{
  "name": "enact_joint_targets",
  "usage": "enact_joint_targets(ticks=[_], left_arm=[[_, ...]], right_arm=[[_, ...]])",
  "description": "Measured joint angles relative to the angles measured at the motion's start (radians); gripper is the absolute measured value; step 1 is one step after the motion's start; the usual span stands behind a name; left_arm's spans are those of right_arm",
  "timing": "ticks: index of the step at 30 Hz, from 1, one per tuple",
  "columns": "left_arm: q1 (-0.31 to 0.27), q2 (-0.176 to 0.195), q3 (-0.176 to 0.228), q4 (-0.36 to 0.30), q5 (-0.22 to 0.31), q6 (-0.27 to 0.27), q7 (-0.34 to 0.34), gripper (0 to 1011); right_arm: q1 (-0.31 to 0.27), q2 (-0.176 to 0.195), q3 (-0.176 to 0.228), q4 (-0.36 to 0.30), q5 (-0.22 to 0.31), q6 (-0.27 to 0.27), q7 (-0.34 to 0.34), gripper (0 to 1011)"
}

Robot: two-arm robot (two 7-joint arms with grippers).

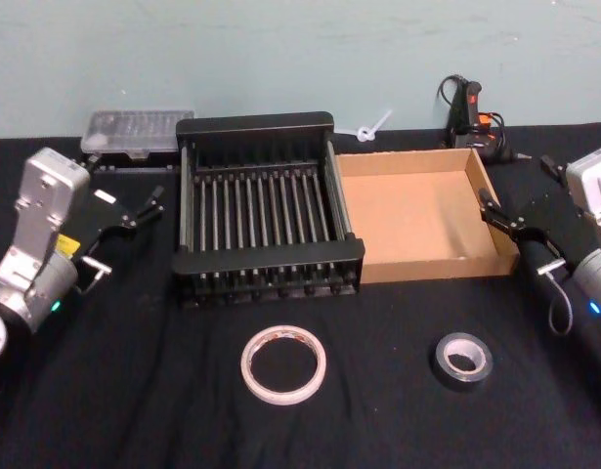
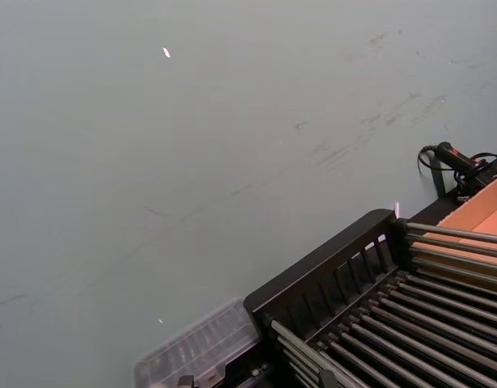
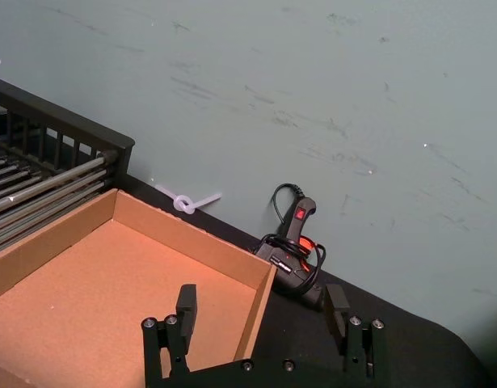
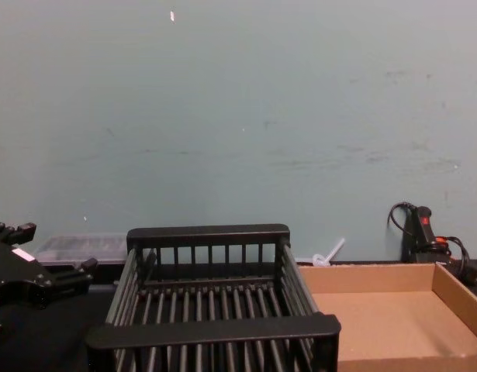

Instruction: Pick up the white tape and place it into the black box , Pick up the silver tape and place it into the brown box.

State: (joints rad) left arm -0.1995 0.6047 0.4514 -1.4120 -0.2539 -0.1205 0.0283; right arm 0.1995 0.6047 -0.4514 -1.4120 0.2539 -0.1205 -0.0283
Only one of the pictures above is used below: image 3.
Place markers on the shallow brown cardboard tray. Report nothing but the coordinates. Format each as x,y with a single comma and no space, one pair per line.
110,283

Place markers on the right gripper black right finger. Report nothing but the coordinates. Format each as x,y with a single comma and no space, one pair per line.
336,319

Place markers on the black rack with steel bars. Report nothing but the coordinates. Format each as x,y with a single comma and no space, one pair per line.
50,178

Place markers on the black table cloth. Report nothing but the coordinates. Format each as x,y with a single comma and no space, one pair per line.
409,347

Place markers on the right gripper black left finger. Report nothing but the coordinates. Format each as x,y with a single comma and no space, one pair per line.
186,311

